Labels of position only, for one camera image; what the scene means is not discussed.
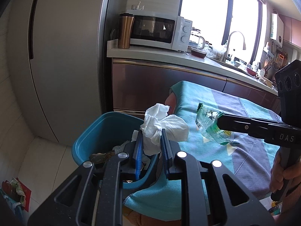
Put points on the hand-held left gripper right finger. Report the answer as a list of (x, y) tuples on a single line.
[(165, 155)]

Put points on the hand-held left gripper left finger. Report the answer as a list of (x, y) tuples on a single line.
[(138, 150)]

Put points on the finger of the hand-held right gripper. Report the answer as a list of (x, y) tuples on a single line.
[(235, 123)]

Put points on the white plastic bag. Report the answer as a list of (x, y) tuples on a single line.
[(121, 147)]

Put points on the white tissue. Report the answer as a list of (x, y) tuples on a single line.
[(152, 131)]

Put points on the green snack wrapper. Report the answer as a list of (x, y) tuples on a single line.
[(207, 122)]

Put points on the blue plastic bin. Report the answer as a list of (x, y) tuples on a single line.
[(101, 131)]

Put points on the person's right forearm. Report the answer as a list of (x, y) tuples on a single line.
[(292, 204)]

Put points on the person's right hand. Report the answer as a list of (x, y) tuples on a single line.
[(279, 169)]

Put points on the teal grey printed tablecloth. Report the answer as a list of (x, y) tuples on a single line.
[(235, 160)]

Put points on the red bowl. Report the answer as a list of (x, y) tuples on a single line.
[(251, 70)]

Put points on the kitchen counter with cabinets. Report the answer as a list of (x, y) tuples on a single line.
[(145, 84)]

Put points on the clear plastic bags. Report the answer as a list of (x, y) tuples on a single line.
[(212, 53)]

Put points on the steel kitchen faucet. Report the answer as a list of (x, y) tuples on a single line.
[(228, 49)]

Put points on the dark lidded food container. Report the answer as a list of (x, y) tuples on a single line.
[(198, 53)]

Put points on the glass electric kettle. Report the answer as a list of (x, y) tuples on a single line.
[(196, 40)]

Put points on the white water heater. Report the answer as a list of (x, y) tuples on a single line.
[(277, 30)]

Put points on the grey refrigerator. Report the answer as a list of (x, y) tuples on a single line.
[(65, 63)]

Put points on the kitchen window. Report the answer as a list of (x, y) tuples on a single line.
[(204, 14)]

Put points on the copper thermos tumbler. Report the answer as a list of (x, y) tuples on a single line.
[(124, 31)]

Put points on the white microwave oven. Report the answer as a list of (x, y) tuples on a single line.
[(152, 30)]

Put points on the teal storage basket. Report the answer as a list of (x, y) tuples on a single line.
[(13, 206)]

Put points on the pink wall cabinet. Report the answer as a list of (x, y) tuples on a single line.
[(291, 28)]

